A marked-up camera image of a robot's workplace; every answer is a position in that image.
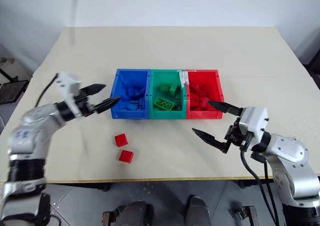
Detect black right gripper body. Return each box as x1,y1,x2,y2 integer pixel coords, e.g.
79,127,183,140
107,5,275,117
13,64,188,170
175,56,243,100
224,122,253,151

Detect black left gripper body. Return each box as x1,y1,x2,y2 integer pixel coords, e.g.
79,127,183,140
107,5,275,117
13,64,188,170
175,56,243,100
75,89,98,117

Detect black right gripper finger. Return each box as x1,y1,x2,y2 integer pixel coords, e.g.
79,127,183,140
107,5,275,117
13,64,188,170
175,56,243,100
208,100,245,117
191,127,233,154

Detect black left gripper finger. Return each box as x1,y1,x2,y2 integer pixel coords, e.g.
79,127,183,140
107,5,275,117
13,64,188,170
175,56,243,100
80,83,107,97
94,95,124,115

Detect red plastic bin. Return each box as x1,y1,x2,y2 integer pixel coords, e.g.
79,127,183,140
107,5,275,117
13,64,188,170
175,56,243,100
184,68,224,120

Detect blue plastic bin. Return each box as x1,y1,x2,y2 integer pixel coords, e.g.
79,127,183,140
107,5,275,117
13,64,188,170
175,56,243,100
110,68,152,120

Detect blue large block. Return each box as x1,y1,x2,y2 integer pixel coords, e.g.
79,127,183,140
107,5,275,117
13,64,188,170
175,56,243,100
125,86,145,101

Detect red cube block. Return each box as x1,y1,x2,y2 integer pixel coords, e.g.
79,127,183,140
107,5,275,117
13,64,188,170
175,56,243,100
114,133,129,148
118,149,135,164

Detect green small block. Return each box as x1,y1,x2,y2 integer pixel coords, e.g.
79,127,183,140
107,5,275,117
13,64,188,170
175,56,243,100
174,93,183,110

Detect white tape patch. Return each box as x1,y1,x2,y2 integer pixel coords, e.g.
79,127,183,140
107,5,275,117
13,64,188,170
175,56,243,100
176,69,190,89

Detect green plastic bin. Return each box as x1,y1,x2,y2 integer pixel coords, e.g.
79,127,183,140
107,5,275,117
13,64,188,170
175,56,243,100
149,68,187,120

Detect green long studded brick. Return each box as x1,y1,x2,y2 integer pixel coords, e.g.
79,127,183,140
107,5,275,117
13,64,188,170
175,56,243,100
153,96,175,112

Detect black metal stand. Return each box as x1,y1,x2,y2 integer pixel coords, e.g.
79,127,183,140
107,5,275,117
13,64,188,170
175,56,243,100
0,57,30,105

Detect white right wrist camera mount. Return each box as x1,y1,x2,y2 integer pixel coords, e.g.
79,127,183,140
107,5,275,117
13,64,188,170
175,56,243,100
238,106,270,147

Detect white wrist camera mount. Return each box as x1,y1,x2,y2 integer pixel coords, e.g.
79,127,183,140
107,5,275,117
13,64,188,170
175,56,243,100
55,71,84,117
238,106,270,147

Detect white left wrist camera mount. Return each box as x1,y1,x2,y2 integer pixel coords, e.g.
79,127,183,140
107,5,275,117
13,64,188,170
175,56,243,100
55,71,84,117

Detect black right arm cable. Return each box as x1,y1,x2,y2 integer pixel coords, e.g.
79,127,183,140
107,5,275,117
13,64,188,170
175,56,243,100
239,147,279,226

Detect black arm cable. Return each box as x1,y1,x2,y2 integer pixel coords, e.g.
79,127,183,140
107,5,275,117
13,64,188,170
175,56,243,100
239,147,279,226
34,73,60,107

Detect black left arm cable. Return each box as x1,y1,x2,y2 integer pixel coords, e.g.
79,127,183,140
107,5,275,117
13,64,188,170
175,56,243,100
34,73,60,107

